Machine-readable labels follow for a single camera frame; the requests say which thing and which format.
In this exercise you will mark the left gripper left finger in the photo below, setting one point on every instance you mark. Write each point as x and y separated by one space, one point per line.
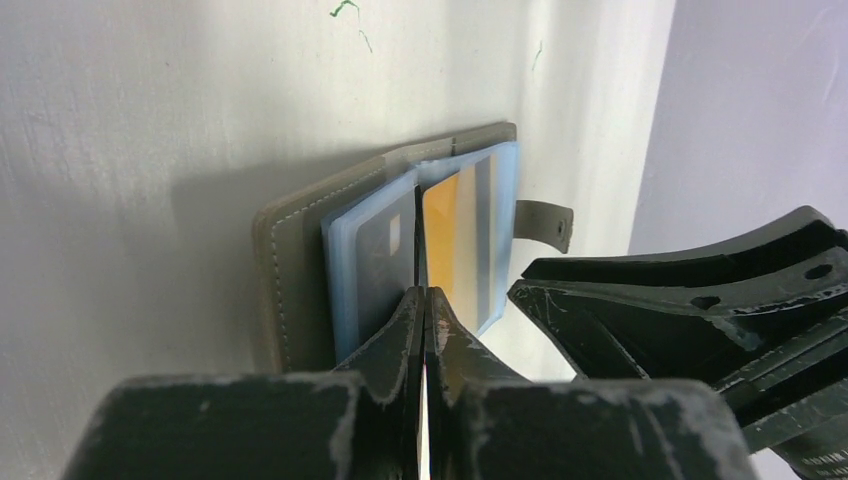
360 420

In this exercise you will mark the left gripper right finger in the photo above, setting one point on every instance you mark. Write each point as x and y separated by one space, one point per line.
486 421

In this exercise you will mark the white credit card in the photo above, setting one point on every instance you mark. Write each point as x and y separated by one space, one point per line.
423 435

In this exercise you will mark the gold credit card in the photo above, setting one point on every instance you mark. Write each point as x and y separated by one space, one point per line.
459 216

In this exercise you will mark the black VIP credit card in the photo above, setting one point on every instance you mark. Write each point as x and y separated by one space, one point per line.
385 269

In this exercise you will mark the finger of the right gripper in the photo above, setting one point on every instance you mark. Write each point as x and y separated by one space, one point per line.
761 318

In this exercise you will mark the grey leather card holder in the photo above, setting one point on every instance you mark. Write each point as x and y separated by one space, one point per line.
297 331

